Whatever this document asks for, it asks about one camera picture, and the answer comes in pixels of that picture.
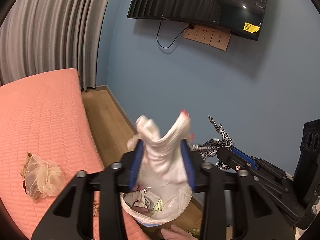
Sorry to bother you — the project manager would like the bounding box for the wooden wall socket panel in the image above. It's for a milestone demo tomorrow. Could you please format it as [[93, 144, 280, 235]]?
[[183, 24, 231, 51]]

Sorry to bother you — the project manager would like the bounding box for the yellow green cloth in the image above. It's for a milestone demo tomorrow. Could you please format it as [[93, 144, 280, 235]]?
[[153, 199, 164, 212]]

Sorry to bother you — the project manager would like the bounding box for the black power cable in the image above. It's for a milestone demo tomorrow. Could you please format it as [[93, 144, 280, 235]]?
[[156, 18, 196, 49]]

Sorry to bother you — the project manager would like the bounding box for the beige tulle pearl fabric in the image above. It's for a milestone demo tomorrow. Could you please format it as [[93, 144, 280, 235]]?
[[23, 155, 66, 201]]

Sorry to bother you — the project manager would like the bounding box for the wall mounted television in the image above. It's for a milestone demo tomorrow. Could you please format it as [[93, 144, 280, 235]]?
[[127, 0, 267, 41]]

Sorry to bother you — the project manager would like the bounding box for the tan ribbed sock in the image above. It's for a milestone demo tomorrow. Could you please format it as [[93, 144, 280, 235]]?
[[20, 152, 32, 178]]

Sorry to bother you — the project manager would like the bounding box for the person left hand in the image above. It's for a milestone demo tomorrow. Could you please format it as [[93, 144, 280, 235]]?
[[161, 224, 197, 240]]

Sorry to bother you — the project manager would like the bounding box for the grey curtain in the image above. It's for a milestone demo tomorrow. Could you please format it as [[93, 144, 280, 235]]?
[[1, 0, 108, 89]]

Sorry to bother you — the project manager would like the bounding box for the grey white sock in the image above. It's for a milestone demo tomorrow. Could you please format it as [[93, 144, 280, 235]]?
[[123, 190, 162, 210]]

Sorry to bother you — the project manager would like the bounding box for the leopard print hair tie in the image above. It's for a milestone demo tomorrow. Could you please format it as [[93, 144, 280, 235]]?
[[187, 115, 234, 172]]

